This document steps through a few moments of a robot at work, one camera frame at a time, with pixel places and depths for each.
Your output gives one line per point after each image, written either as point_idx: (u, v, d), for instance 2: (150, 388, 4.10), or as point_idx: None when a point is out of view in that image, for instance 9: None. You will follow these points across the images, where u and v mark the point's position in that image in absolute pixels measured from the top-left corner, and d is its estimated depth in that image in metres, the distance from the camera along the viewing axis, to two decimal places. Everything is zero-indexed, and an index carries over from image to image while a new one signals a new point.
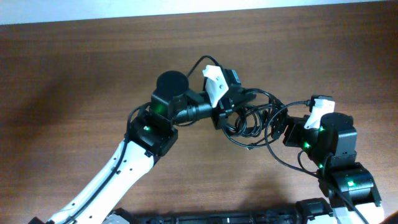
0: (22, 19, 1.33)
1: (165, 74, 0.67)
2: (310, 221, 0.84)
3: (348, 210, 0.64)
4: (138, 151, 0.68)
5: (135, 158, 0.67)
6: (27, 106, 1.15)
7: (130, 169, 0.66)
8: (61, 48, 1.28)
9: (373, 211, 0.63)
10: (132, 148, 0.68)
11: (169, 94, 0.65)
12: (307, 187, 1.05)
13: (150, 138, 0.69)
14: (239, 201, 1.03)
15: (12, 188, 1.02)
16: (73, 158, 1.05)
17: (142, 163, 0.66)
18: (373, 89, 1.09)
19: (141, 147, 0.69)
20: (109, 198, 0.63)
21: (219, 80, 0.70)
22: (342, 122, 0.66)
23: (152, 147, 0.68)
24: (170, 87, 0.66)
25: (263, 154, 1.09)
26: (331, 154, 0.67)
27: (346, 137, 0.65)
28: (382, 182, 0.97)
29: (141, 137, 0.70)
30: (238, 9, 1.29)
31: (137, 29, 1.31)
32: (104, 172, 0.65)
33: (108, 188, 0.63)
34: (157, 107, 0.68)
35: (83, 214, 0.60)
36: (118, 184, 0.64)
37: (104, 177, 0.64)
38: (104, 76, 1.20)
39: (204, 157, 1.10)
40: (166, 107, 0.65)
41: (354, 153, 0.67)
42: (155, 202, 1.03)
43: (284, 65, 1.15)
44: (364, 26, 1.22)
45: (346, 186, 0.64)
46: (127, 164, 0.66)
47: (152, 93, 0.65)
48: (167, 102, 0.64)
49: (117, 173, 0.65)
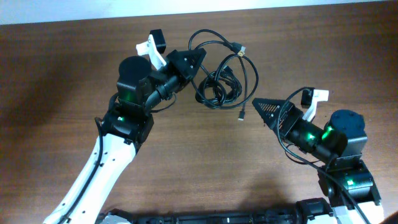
0: (19, 19, 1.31)
1: (127, 61, 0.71)
2: (310, 221, 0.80)
3: (348, 209, 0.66)
4: (117, 140, 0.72)
5: (115, 149, 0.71)
6: (26, 104, 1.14)
7: (112, 160, 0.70)
8: (59, 47, 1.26)
9: (372, 210, 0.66)
10: (111, 140, 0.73)
11: (134, 79, 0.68)
12: (307, 187, 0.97)
13: (125, 127, 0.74)
14: (239, 201, 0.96)
15: (12, 188, 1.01)
16: (72, 158, 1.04)
17: (122, 152, 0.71)
18: (372, 89, 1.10)
19: (119, 137, 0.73)
20: (98, 190, 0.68)
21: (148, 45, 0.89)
22: (352, 125, 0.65)
23: (130, 135, 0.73)
24: (133, 73, 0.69)
25: (263, 153, 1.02)
26: (337, 155, 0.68)
27: (356, 142, 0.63)
28: (382, 182, 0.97)
29: (117, 129, 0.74)
30: (238, 9, 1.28)
31: (135, 26, 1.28)
32: (89, 167, 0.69)
33: (95, 182, 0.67)
34: (125, 96, 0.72)
35: (76, 210, 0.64)
36: (104, 176, 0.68)
37: (89, 172, 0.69)
38: (102, 74, 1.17)
39: (203, 155, 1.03)
40: (133, 91, 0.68)
41: (359, 154, 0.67)
42: (153, 203, 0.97)
43: (285, 65, 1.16)
44: (363, 27, 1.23)
45: (346, 185, 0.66)
46: (108, 155, 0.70)
47: (117, 81, 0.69)
48: (133, 87, 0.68)
49: (101, 165, 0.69)
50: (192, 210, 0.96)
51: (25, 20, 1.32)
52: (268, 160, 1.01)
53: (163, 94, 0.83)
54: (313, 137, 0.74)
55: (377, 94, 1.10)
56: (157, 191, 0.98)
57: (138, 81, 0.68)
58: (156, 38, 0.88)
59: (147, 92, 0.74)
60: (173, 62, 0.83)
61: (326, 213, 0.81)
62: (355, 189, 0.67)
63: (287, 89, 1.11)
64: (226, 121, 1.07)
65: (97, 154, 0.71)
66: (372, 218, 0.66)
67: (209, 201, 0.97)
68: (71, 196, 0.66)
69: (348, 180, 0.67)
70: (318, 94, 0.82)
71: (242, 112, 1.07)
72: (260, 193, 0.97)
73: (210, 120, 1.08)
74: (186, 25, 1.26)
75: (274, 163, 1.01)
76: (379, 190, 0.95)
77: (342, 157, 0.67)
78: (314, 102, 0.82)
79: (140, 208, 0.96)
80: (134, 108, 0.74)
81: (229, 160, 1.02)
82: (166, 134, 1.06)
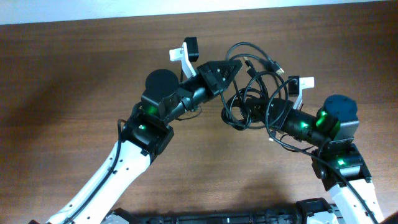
0: (17, 18, 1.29)
1: (156, 73, 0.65)
2: (310, 218, 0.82)
3: (341, 186, 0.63)
4: (134, 150, 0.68)
5: (131, 158, 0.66)
6: (27, 104, 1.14)
7: (126, 169, 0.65)
8: (60, 47, 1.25)
9: (365, 187, 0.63)
10: (128, 147, 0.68)
11: (159, 94, 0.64)
12: (307, 187, 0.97)
13: (146, 137, 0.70)
14: (239, 201, 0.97)
15: (13, 188, 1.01)
16: (73, 158, 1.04)
17: (137, 163, 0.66)
18: (372, 90, 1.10)
19: (137, 146, 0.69)
20: (107, 197, 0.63)
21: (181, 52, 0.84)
22: (346, 109, 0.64)
23: (148, 145, 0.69)
24: (159, 87, 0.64)
25: (263, 153, 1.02)
26: (331, 139, 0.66)
27: (349, 126, 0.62)
28: (382, 182, 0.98)
29: (136, 137, 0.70)
30: (238, 9, 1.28)
31: (135, 26, 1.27)
32: (101, 172, 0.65)
33: (106, 188, 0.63)
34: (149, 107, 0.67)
35: (81, 214, 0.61)
36: (115, 184, 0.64)
37: (101, 178, 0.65)
38: (102, 74, 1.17)
39: (203, 155, 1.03)
40: (157, 107, 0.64)
41: (352, 138, 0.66)
42: (153, 203, 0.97)
43: (285, 65, 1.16)
44: (364, 28, 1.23)
45: (337, 165, 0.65)
46: (123, 164, 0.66)
47: (143, 95, 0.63)
48: (157, 102, 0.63)
49: (114, 173, 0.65)
50: (193, 210, 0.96)
51: (23, 20, 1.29)
52: (268, 160, 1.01)
53: (187, 107, 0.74)
54: (306, 126, 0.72)
55: (377, 94, 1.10)
56: (157, 191, 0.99)
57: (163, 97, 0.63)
58: (191, 46, 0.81)
59: (171, 106, 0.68)
60: (203, 75, 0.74)
61: (326, 210, 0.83)
62: (346, 168, 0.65)
63: None
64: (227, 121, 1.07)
65: (113, 159, 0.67)
66: (366, 196, 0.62)
67: (209, 201, 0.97)
68: (79, 199, 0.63)
69: (339, 160, 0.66)
70: (305, 83, 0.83)
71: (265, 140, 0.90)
72: (260, 193, 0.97)
73: (211, 120, 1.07)
74: (186, 25, 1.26)
75: (273, 164, 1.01)
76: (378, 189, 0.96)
77: (334, 140, 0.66)
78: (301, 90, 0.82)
79: (140, 208, 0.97)
80: (155, 121, 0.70)
81: (229, 160, 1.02)
82: None
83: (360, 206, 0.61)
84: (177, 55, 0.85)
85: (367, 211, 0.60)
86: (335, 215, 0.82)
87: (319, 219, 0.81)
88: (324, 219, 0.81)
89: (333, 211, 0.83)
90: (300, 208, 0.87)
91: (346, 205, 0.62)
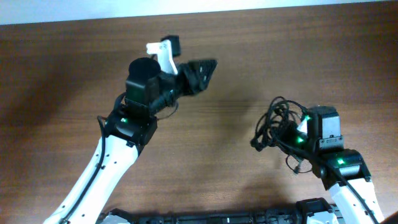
0: (17, 18, 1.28)
1: (138, 60, 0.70)
2: (310, 218, 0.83)
3: (341, 185, 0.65)
4: (119, 142, 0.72)
5: (117, 151, 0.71)
6: (27, 104, 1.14)
7: (114, 162, 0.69)
8: (60, 47, 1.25)
9: (364, 186, 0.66)
10: (112, 142, 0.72)
11: (142, 78, 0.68)
12: (307, 187, 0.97)
13: (129, 129, 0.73)
14: (239, 201, 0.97)
15: (13, 188, 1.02)
16: (72, 158, 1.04)
17: (123, 154, 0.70)
18: (372, 90, 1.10)
19: (121, 139, 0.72)
20: (99, 192, 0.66)
21: (163, 50, 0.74)
22: (326, 109, 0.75)
23: (132, 137, 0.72)
24: (142, 71, 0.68)
25: (263, 154, 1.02)
26: (320, 137, 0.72)
27: (329, 119, 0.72)
28: (382, 182, 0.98)
29: (119, 130, 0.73)
30: (239, 9, 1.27)
31: (135, 26, 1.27)
32: (90, 169, 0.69)
33: (96, 184, 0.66)
34: (132, 94, 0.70)
35: (75, 213, 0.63)
36: (105, 179, 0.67)
37: (90, 175, 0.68)
38: (102, 75, 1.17)
39: (203, 155, 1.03)
40: (141, 89, 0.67)
41: (340, 136, 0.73)
42: (153, 203, 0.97)
43: (285, 65, 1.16)
44: (364, 28, 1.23)
45: (337, 165, 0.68)
46: (110, 158, 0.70)
47: (126, 79, 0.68)
48: (142, 85, 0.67)
49: (102, 168, 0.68)
50: (193, 210, 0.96)
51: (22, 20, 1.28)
52: (268, 160, 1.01)
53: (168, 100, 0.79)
54: (302, 140, 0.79)
55: (378, 94, 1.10)
56: (157, 191, 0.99)
57: (148, 79, 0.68)
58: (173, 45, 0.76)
59: (153, 92, 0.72)
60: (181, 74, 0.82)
61: (326, 210, 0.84)
62: (346, 168, 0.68)
63: (287, 89, 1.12)
64: (227, 121, 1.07)
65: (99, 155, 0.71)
66: (365, 195, 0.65)
67: (209, 201, 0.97)
68: (71, 199, 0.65)
69: (339, 159, 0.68)
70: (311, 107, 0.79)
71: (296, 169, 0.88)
72: (260, 193, 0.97)
73: (211, 121, 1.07)
74: (186, 26, 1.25)
75: (274, 164, 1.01)
76: (378, 190, 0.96)
77: (324, 138, 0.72)
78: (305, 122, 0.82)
79: (140, 208, 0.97)
80: (138, 109, 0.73)
81: (229, 160, 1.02)
82: (166, 134, 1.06)
83: (360, 205, 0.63)
84: (160, 46, 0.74)
85: (366, 210, 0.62)
86: (334, 215, 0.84)
87: (319, 219, 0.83)
88: (324, 219, 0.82)
89: (333, 210, 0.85)
90: (300, 208, 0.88)
91: (346, 204, 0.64)
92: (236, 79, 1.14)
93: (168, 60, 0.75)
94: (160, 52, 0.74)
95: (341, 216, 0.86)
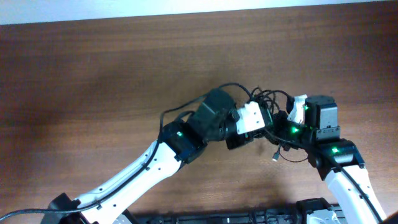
0: (10, 19, 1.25)
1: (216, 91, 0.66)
2: (310, 215, 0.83)
3: (335, 172, 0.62)
4: (168, 152, 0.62)
5: (166, 158, 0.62)
6: (28, 105, 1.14)
7: (158, 168, 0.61)
8: (58, 47, 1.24)
9: (358, 172, 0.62)
10: (163, 150, 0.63)
11: (217, 104, 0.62)
12: (307, 187, 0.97)
13: (181, 144, 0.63)
14: (239, 201, 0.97)
15: (13, 188, 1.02)
16: (73, 158, 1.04)
17: (170, 165, 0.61)
18: (372, 90, 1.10)
19: (170, 150, 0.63)
20: (134, 191, 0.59)
21: (255, 116, 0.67)
22: (324, 99, 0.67)
23: (182, 152, 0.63)
24: (217, 100, 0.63)
25: (263, 154, 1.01)
26: (317, 127, 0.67)
27: (328, 111, 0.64)
28: (381, 182, 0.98)
29: (171, 141, 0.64)
30: (238, 9, 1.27)
31: (134, 25, 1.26)
32: (135, 165, 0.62)
33: (135, 182, 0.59)
34: (198, 117, 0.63)
35: (108, 201, 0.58)
36: (145, 181, 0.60)
37: (133, 170, 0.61)
38: (102, 75, 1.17)
39: (204, 156, 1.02)
40: (212, 115, 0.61)
41: (337, 126, 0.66)
42: (153, 202, 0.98)
43: (285, 65, 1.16)
44: (364, 28, 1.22)
45: (331, 153, 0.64)
46: (156, 163, 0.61)
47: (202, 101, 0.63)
48: (214, 112, 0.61)
49: (147, 169, 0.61)
50: (193, 210, 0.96)
51: (17, 20, 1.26)
52: (268, 160, 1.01)
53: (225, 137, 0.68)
54: (297, 130, 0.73)
55: (378, 94, 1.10)
56: (157, 191, 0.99)
57: (221, 108, 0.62)
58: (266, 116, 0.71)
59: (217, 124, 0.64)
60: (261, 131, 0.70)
61: (325, 208, 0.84)
62: (341, 156, 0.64)
63: (287, 90, 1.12)
64: None
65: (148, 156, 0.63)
66: (359, 180, 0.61)
67: (209, 201, 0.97)
68: (110, 184, 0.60)
69: (333, 148, 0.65)
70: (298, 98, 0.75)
71: (276, 153, 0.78)
72: (260, 193, 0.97)
73: None
74: (186, 25, 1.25)
75: (274, 163, 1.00)
76: (377, 190, 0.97)
77: (321, 128, 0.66)
78: (298, 106, 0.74)
79: (140, 208, 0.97)
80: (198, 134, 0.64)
81: (230, 160, 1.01)
82: None
83: (355, 189, 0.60)
84: (254, 112, 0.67)
85: (360, 194, 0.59)
86: (334, 213, 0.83)
87: (318, 215, 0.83)
88: (323, 216, 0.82)
89: (333, 209, 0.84)
90: (300, 207, 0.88)
91: (341, 190, 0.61)
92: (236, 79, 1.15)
93: (246, 124, 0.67)
94: (251, 116, 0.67)
95: (341, 216, 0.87)
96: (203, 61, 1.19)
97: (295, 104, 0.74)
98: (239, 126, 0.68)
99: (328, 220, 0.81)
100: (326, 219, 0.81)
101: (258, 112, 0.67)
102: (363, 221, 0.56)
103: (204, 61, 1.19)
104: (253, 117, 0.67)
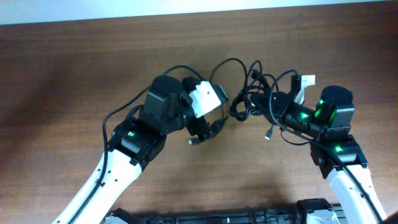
0: (12, 18, 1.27)
1: (160, 77, 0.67)
2: (310, 214, 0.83)
3: (338, 170, 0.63)
4: (123, 160, 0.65)
5: (119, 167, 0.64)
6: (28, 105, 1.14)
7: (114, 180, 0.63)
8: (60, 47, 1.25)
9: (360, 172, 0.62)
10: (116, 157, 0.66)
11: (166, 91, 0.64)
12: (307, 187, 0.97)
13: (135, 144, 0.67)
14: (239, 201, 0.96)
15: (12, 188, 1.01)
16: (72, 158, 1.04)
17: (127, 172, 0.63)
18: (372, 90, 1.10)
19: (125, 155, 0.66)
20: (96, 211, 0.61)
21: (209, 94, 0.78)
22: (342, 98, 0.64)
23: (138, 154, 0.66)
24: (165, 86, 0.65)
25: (263, 154, 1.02)
26: (328, 126, 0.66)
27: (344, 112, 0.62)
28: (382, 182, 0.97)
29: (125, 144, 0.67)
30: (238, 9, 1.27)
31: (134, 26, 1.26)
32: (89, 184, 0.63)
33: (93, 202, 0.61)
34: (150, 107, 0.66)
35: None
36: (104, 197, 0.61)
37: (89, 191, 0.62)
38: (102, 75, 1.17)
39: (204, 156, 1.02)
40: (162, 103, 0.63)
41: (349, 126, 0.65)
42: (153, 203, 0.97)
43: (284, 65, 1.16)
44: (364, 27, 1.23)
45: (335, 151, 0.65)
46: (111, 175, 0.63)
47: (148, 91, 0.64)
48: (163, 99, 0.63)
49: (102, 185, 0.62)
50: (193, 210, 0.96)
51: (18, 20, 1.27)
52: (268, 160, 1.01)
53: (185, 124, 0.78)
54: (306, 116, 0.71)
55: (378, 94, 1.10)
56: (157, 191, 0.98)
57: (170, 94, 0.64)
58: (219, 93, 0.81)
59: (170, 110, 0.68)
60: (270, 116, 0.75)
61: (326, 208, 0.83)
62: (344, 155, 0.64)
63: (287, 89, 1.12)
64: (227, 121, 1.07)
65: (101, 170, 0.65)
66: (361, 179, 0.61)
67: (209, 201, 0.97)
68: (68, 213, 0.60)
69: (336, 147, 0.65)
70: (307, 79, 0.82)
71: (270, 131, 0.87)
72: (260, 193, 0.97)
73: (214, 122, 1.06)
74: (186, 26, 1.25)
75: (274, 163, 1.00)
76: (378, 190, 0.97)
77: (331, 127, 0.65)
78: (303, 88, 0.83)
79: (140, 208, 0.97)
80: (155, 123, 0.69)
81: (229, 160, 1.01)
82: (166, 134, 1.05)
83: (356, 188, 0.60)
84: (208, 91, 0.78)
85: (362, 193, 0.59)
86: (335, 214, 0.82)
87: (319, 215, 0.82)
88: (324, 216, 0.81)
89: (333, 209, 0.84)
90: (300, 206, 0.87)
91: (342, 188, 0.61)
92: (237, 78, 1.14)
93: (203, 102, 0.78)
94: (205, 95, 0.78)
95: (341, 216, 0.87)
96: (203, 61, 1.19)
97: (303, 85, 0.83)
98: (196, 107, 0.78)
99: (328, 219, 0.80)
100: (327, 219, 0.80)
101: (211, 91, 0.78)
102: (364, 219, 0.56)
103: (203, 61, 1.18)
104: (208, 97, 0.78)
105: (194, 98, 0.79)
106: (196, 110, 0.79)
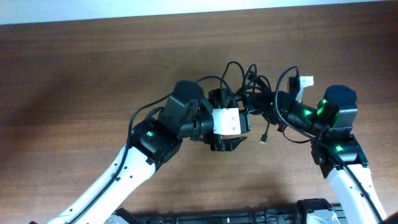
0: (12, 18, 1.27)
1: (184, 81, 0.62)
2: (310, 214, 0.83)
3: (338, 169, 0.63)
4: (140, 157, 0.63)
5: (136, 165, 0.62)
6: (28, 105, 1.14)
7: (130, 176, 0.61)
8: (60, 47, 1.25)
9: (360, 172, 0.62)
10: (134, 154, 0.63)
11: (188, 96, 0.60)
12: (307, 187, 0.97)
13: (152, 145, 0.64)
14: (239, 201, 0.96)
15: (12, 188, 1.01)
16: (72, 158, 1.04)
17: (143, 170, 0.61)
18: (372, 90, 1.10)
19: (142, 154, 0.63)
20: (107, 206, 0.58)
21: (234, 121, 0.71)
22: (346, 97, 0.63)
23: (155, 154, 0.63)
24: (188, 92, 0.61)
25: (263, 154, 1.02)
26: (329, 126, 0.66)
27: (346, 112, 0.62)
28: (382, 182, 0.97)
29: (143, 143, 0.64)
30: (238, 9, 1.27)
31: (134, 26, 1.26)
32: (104, 177, 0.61)
33: (106, 196, 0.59)
34: (170, 111, 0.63)
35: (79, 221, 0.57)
36: (118, 191, 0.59)
37: (104, 183, 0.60)
38: (102, 75, 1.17)
39: (204, 157, 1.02)
40: (183, 109, 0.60)
41: (351, 126, 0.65)
42: (153, 203, 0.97)
43: (284, 65, 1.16)
44: (364, 28, 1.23)
45: (336, 150, 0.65)
46: (127, 171, 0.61)
47: (170, 94, 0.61)
48: (183, 104, 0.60)
49: (117, 180, 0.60)
50: (193, 210, 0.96)
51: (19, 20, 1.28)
52: (268, 160, 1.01)
53: (202, 132, 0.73)
54: (310, 113, 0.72)
55: (378, 94, 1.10)
56: (157, 191, 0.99)
57: (192, 100, 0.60)
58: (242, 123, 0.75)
59: (189, 116, 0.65)
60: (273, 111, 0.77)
61: (326, 208, 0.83)
62: (345, 155, 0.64)
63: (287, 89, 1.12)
64: None
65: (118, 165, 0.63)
66: (362, 178, 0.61)
67: (209, 201, 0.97)
68: (80, 203, 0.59)
69: (337, 146, 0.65)
70: (305, 79, 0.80)
71: (265, 135, 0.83)
72: (260, 193, 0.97)
73: None
74: (186, 26, 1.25)
75: (274, 163, 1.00)
76: (377, 190, 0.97)
77: (334, 127, 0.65)
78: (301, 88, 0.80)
79: (140, 208, 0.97)
80: (172, 127, 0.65)
81: (229, 160, 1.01)
82: None
83: (357, 187, 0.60)
84: (232, 117, 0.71)
85: (362, 193, 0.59)
86: (335, 214, 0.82)
87: (319, 215, 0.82)
88: (323, 216, 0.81)
89: (333, 209, 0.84)
90: (300, 206, 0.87)
91: (343, 186, 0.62)
92: (237, 78, 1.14)
93: (222, 122, 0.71)
94: (229, 121, 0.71)
95: (341, 216, 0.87)
96: (203, 61, 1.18)
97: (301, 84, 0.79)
98: (216, 126, 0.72)
99: (328, 220, 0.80)
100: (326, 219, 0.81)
101: (236, 118, 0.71)
102: (363, 218, 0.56)
103: (204, 61, 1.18)
104: (231, 122, 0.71)
105: (219, 115, 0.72)
106: (216, 127, 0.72)
